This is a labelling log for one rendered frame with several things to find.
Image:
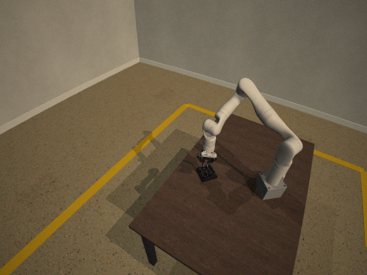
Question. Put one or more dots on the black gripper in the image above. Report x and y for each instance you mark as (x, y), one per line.
(203, 160)

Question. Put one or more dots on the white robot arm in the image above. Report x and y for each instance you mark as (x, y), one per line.
(287, 149)

